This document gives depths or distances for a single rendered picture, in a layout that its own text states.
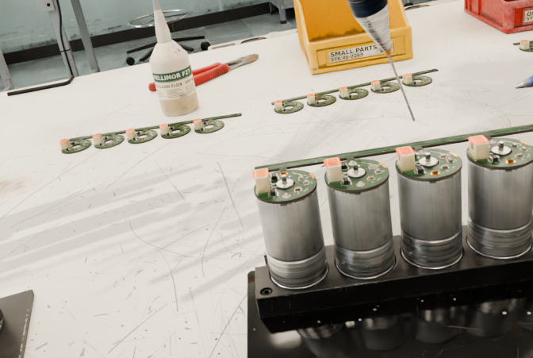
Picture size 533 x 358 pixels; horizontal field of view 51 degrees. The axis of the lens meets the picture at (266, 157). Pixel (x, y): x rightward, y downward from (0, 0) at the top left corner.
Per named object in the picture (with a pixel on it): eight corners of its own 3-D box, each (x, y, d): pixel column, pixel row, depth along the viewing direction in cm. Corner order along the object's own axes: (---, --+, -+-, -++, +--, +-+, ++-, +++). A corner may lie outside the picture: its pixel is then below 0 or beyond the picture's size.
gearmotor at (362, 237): (402, 291, 23) (394, 181, 21) (342, 300, 23) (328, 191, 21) (389, 255, 25) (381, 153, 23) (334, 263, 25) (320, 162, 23)
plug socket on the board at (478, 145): (496, 157, 21) (496, 141, 21) (473, 160, 21) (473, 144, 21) (488, 148, 22) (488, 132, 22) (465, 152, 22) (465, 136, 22)
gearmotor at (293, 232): (334, 301, 23) (319, 192, 21) (274, 309, 23) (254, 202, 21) (326, 265, 25) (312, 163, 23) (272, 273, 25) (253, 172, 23)
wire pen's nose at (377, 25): (362, 55, 18) (346, 16, 17) (386, 36, 18) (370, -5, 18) (385, 61, 17) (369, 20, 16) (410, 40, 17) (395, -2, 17)
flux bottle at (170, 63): (160, 119, 49) (131, 5, 45) (164, 106, 53) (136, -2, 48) (198, 113, 49) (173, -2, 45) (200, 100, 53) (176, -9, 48)
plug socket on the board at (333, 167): (349, 179, 22) (347, 164, 21) (327, 183, 22) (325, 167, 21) (346, 171, 22) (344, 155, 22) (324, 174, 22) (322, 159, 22)
